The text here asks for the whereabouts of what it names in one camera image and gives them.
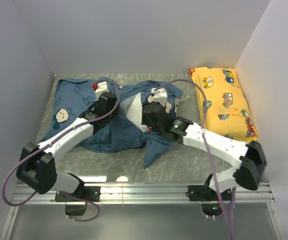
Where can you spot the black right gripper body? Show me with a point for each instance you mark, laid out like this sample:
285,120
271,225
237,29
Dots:
145,121

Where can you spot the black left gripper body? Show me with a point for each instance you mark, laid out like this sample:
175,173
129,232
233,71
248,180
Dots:
113,113

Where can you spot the white pillow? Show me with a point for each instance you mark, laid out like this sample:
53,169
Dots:
132,108

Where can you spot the blue cartoon print pillowcase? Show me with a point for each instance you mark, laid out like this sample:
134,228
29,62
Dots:
74,96

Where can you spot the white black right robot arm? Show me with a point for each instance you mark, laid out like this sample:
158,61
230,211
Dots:
247,160

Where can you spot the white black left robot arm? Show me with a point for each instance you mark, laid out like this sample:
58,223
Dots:
38,163

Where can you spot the yellow car print pillow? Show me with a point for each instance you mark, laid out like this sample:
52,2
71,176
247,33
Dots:
224,105

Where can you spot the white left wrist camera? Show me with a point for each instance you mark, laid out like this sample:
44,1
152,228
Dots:
100,88

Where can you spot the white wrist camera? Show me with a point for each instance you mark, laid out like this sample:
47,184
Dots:
100,88
158,95

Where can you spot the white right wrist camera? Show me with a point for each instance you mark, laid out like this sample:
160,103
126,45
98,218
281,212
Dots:
158,95

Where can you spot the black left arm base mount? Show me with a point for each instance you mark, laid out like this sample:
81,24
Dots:
76,203

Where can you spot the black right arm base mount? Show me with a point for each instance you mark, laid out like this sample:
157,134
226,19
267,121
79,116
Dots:
210,205

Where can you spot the aluminium mounting rail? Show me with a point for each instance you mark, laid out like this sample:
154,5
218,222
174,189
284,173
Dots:
144,193

